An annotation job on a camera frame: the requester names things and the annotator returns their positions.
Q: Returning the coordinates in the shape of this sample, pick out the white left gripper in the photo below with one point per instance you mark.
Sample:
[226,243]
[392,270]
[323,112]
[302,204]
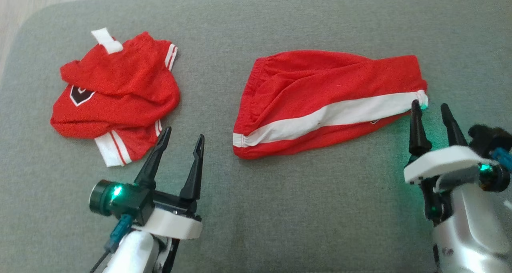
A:
[172,225]

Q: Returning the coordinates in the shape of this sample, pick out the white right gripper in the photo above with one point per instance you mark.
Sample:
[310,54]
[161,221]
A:
[444,163]

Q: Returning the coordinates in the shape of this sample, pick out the red white basketball jersey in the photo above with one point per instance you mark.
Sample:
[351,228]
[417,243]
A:
[120,85]

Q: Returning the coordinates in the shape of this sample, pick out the red shorts white stripe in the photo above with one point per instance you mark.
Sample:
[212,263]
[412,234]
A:
[312,89]

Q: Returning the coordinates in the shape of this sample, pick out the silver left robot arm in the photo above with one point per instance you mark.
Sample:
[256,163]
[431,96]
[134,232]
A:
[132,253]

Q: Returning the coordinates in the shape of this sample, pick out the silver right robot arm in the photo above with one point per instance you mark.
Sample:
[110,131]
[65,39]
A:
[476,229]

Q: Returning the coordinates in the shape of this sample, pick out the large grey sofa seat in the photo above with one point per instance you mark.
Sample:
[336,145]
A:
[256,209]

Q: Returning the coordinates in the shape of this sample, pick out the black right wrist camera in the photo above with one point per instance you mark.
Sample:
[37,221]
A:
[486,137]

